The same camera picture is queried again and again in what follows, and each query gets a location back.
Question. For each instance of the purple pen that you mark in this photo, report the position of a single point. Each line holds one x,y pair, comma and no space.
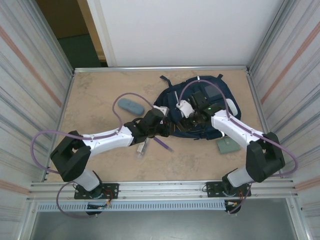
165,145

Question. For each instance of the blue-grey glasses case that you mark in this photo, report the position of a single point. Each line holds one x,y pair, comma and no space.
131,106

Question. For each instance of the navy blue student backpack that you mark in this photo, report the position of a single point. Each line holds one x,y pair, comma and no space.
225,90

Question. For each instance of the green wallet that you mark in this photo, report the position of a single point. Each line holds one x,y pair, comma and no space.
228,147

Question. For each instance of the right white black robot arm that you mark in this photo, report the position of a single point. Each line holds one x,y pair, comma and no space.
232,127

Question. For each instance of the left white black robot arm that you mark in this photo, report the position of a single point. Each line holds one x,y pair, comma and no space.
107,142

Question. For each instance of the brown wooden door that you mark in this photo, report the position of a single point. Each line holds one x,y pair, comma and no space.
67,22

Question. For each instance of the wide aluminium base rail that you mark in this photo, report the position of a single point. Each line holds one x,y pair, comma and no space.
162,190

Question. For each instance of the thin aluminium table rail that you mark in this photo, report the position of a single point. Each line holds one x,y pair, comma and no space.
125,69

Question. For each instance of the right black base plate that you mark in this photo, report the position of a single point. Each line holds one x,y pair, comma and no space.
212,190

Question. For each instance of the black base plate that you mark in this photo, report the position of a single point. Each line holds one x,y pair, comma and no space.
112,191
212,190

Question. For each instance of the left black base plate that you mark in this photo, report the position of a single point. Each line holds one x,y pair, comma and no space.
112,191

